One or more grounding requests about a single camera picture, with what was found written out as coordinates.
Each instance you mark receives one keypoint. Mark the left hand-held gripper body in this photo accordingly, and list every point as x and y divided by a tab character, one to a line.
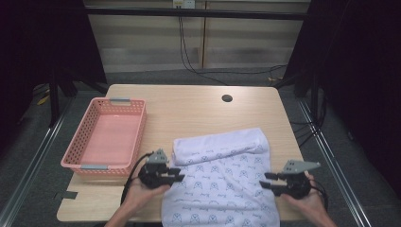
154	176

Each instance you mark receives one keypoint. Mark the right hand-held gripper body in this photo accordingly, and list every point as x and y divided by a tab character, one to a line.
296	186

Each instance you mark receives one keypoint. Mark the white printed towel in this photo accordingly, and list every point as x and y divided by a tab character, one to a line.
220	176

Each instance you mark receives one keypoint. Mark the pink plastic basket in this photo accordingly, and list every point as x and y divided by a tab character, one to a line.
110	138

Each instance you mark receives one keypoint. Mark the person's right hand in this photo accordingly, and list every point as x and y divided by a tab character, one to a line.
310	203

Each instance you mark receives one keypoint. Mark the person's left hand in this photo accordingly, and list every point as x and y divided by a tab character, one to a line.
142	197

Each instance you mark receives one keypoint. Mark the black metal stand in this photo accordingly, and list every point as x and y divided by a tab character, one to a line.
54	101
314	101

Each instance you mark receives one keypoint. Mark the black tape strip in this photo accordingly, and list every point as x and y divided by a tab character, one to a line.
67	195

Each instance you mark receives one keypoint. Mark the black curtain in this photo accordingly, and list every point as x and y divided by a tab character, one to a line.
38	38
362	78

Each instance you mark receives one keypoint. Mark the yellow object on floor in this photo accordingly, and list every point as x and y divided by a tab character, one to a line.
43	100

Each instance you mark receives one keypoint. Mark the black horizontal bar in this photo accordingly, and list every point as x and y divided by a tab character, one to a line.
142	12

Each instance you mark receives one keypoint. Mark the metal floor rail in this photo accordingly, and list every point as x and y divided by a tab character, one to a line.
345	189
31	173

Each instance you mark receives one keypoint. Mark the white wall socket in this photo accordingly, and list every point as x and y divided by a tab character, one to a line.
188	3

